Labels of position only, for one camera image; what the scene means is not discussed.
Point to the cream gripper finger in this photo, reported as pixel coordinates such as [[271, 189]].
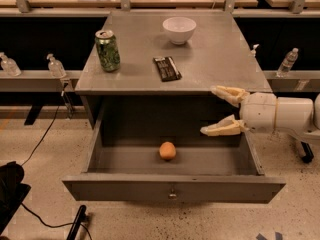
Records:
[[232, 95], [226, 127]]

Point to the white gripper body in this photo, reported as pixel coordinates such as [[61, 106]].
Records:
[[258, 111]]

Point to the orange fruit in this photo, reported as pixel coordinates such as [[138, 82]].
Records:
[[167, 151]]

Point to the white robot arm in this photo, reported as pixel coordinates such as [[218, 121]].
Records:
[[298, 117]]

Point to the open grey drawer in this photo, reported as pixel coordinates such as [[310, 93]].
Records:
[[124, 162]]

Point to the grey metal cabinet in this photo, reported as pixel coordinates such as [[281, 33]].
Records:
[[216, 54]]

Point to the small pump bottle right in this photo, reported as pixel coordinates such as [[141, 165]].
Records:
[[254, 49]]

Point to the clear water bottle right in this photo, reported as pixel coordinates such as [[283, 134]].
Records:
[[287, 63]]

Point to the black stand leg right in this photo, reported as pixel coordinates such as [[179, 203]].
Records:
[[307, 154]]

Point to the black snack bar wrapper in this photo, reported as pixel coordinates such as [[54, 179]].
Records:
[[167, 69]]

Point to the white bowl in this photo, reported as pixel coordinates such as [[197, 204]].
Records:
[[179, 29]]

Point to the green soda can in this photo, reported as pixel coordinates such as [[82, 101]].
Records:
[[107, 49]]

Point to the black bar bottom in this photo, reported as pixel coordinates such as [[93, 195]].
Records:
[[78, 222]]

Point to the clear pump bottle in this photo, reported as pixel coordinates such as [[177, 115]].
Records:
[[55, 67], [9, 65]]

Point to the black bag lower left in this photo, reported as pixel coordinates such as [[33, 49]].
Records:
[[12, 191]]

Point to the clear pump bottle far left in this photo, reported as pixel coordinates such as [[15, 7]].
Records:
[[9, 65]]

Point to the drawer pull handle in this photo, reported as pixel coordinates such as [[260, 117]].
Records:
[[172, 194]]

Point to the grey shelf rail left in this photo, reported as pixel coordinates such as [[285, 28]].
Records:
[[38, 81]]

